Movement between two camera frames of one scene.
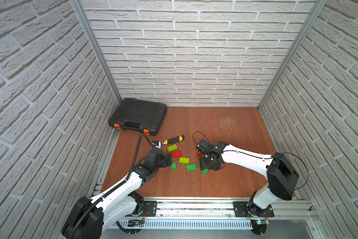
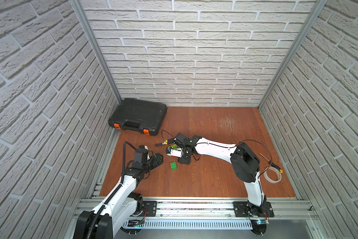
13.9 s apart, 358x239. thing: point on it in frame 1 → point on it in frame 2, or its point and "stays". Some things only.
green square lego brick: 174,166 stays
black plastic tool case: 146,116 stays
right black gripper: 202,165 → 185,161
